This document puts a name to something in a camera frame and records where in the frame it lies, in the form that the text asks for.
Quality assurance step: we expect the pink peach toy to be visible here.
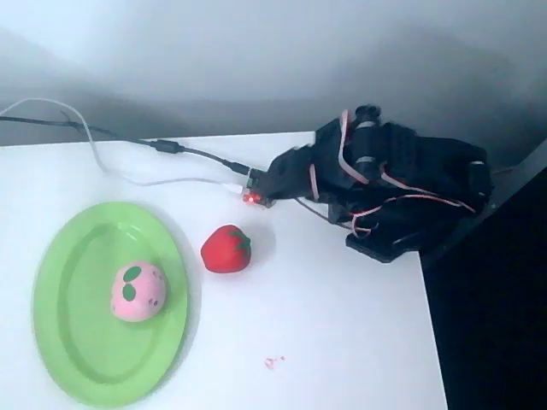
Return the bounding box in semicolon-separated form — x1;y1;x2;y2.
109;261;168;324

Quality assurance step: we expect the green oval plate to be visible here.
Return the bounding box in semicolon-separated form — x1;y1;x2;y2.
32;202;190;408

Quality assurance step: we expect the controller board with red light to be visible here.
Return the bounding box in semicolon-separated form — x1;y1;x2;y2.
240;167;277;209

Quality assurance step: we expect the red strawberry toy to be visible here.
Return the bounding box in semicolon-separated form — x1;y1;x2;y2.
200;224;253;273

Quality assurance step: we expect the black furniture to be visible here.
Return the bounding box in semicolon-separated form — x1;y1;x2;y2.
419;139;547;410

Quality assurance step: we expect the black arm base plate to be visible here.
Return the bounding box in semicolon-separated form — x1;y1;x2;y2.
344;228;423;264

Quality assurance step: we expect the black cable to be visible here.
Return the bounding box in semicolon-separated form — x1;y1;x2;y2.
0;114;252;176

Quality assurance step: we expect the white cable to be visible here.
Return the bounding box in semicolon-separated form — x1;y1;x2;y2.
0;97;245;194

